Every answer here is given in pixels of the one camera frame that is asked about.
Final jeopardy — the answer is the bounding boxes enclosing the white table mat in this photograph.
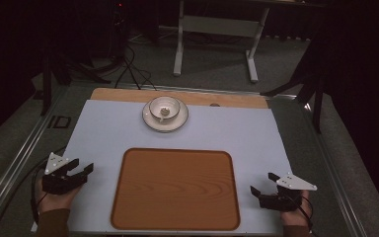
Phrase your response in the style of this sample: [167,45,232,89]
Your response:
[30,99,293,235]

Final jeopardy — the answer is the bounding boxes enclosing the wooden tray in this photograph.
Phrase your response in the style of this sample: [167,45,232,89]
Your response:
[110,147,242,232]

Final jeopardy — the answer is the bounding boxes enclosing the white bowl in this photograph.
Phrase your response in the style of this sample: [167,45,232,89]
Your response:
[148,95,182,123]

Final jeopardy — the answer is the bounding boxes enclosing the black stand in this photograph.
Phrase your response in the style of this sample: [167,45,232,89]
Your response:
[33,48,113,117]
[260,33,330,134]

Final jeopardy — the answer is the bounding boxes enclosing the white metal desk frame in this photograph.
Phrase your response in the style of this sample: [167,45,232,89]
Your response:
[173,0,271,84]

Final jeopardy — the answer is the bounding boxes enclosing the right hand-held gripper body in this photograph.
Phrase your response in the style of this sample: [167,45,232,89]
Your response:
[258,173,318,212]

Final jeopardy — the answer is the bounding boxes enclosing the black cable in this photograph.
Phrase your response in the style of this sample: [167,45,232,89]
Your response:
[280,189,315,231]
[29,146,67,225]

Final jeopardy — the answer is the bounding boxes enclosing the white saucer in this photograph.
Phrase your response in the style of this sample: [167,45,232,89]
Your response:
[141,98,190,134]

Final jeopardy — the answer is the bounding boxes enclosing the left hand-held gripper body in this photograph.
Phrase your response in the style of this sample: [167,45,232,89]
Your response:
[41,151,89,196]

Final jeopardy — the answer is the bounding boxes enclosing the black floor cables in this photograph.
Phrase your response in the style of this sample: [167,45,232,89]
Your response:
[113,42,158,92]

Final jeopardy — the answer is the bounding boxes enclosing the person's left hand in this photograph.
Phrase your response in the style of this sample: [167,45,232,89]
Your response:
[35,177,83,214]

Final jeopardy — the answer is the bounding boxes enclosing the person's right hand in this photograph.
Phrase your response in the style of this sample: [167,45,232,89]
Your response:
[279,190,314,227]

